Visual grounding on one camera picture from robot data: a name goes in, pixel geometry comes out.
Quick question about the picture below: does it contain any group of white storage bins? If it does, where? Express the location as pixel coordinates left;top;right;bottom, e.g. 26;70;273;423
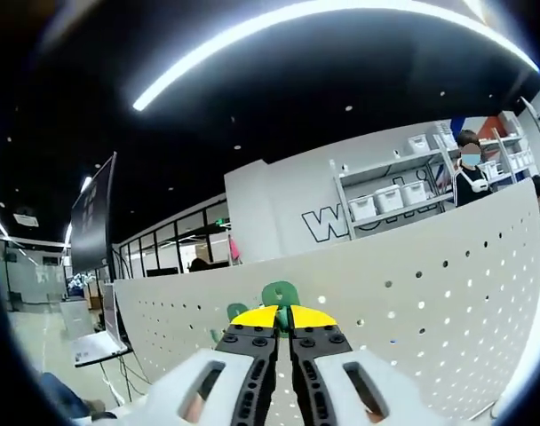
348;119;533;222

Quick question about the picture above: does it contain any long ceiling light strip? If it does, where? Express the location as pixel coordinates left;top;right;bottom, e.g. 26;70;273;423
131;0;540;112

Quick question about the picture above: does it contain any grey metal shelf rack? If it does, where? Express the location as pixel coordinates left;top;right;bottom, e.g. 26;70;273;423
330;119;540;241

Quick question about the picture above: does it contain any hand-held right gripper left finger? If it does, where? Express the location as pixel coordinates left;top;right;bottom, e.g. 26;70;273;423
118;304;281;426

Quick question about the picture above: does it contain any computer monitor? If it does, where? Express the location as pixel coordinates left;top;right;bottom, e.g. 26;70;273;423
101;283;120;347

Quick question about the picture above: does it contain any green hook assembly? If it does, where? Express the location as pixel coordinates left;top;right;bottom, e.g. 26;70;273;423
210;303;250;351
260;280;300;334

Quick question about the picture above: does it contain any grey perforated mounting plate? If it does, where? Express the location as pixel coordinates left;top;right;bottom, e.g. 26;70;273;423
113;179;540;422

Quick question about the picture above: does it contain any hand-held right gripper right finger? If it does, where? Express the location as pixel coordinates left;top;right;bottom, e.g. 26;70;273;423
289;304;435;426

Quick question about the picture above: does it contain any white side table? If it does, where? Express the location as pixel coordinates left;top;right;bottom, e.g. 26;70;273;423
72;330;134;368

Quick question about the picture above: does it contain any dark hanging banner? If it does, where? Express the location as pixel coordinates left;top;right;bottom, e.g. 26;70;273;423
69;151;119;276

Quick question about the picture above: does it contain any black floor cable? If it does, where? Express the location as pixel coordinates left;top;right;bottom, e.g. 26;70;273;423
99;352;151;405

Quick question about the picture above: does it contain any pink cloth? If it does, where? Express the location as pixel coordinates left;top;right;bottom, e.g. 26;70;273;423
228;234;243;266

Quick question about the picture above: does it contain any white cabinet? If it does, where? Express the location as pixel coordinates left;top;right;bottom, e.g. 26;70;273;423
59;299;96;338

